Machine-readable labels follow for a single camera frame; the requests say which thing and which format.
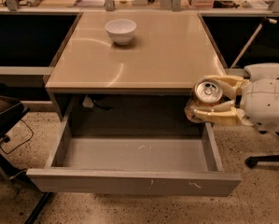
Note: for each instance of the grey open top drawer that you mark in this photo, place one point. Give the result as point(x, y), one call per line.
point(134, 145)

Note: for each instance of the black office chair base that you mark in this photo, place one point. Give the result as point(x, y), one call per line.
point(252, 161)

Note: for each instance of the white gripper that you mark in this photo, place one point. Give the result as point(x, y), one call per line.
point(266, 103)

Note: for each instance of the beige top cabinet desk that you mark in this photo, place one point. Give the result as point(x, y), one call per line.
point(170, 52)

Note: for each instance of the white office chair seat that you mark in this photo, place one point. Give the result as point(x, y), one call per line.
point(262, 70)

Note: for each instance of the orange soda can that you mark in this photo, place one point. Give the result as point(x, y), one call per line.
point(205, 94)

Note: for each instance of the dark chair at left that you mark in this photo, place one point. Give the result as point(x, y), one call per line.
point(12, 110)

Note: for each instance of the white ceramic bowl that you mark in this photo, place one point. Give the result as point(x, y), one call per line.
point(121, 31)

